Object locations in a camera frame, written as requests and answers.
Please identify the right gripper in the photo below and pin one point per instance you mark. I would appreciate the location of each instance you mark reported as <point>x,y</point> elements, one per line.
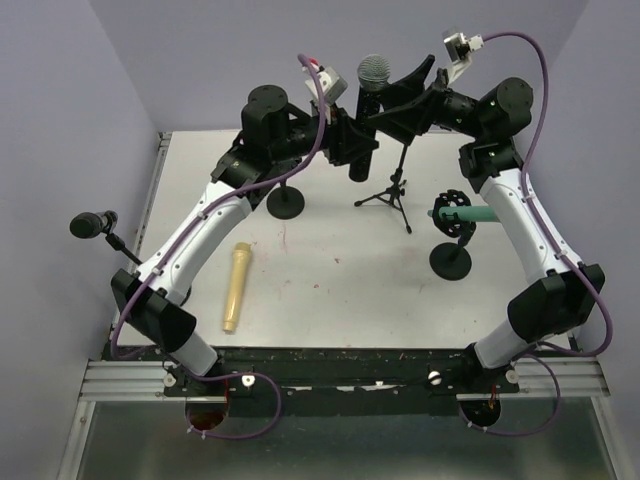
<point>417,116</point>

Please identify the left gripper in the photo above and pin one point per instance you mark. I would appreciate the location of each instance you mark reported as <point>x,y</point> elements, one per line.
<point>343,136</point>

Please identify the black tripod microphone stand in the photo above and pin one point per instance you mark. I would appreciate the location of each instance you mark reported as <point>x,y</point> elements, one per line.
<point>392,195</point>

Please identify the black glitter microphone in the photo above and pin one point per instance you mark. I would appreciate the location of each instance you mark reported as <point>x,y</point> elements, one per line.
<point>373,74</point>

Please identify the round base microphone stand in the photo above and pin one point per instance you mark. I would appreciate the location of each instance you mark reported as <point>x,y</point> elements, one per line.
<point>285,202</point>

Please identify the gold microphone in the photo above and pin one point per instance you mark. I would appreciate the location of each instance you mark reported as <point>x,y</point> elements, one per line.
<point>241,259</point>

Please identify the edge microphone stand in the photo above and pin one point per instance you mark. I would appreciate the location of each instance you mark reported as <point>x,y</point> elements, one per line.
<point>122,245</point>

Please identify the small black microphone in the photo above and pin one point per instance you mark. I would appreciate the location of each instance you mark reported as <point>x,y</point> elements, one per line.
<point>87,225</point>

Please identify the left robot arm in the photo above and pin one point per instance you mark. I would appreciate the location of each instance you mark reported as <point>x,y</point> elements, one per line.
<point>276,141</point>

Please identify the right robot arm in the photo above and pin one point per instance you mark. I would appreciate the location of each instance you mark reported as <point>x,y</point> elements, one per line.
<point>561,289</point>

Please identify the teal microphone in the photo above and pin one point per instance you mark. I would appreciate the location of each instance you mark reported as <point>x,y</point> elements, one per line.
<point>466,214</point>

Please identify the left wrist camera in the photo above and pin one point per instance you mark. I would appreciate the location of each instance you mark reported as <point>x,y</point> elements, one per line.
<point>332,83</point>

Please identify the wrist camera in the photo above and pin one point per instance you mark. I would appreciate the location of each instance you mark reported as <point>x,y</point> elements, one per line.
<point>332,83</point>
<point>460,48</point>

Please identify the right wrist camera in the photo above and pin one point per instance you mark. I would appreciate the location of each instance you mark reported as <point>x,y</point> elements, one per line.
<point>460,48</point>

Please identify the black mounting rail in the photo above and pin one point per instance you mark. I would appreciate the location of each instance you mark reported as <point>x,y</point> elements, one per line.
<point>252,382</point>

